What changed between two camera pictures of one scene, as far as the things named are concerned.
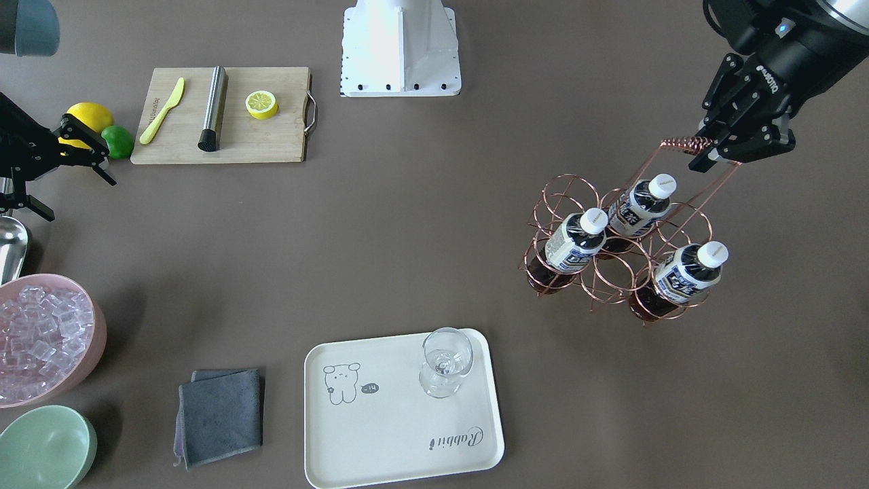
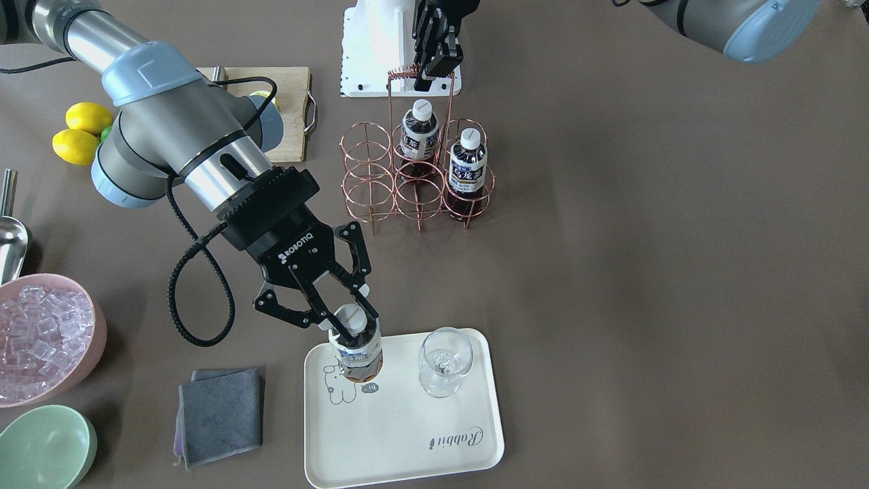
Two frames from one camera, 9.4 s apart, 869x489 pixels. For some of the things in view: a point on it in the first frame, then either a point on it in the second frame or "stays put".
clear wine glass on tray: x=448 y=355 stays put
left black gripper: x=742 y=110 to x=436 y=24
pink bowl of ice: x=53 y=339 stays put
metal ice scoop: x=13 y=245 stays put
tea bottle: x=636 y=209 to x=419 y=140
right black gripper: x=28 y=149 to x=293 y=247
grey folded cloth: x=219 y=415 stays put
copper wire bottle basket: x=633 y=244 to x=425 y=164
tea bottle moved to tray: x=571 y=243 to x=359 y=359
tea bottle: x=681 y=276 to x=468 y=176
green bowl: x=49 y=447 stays put
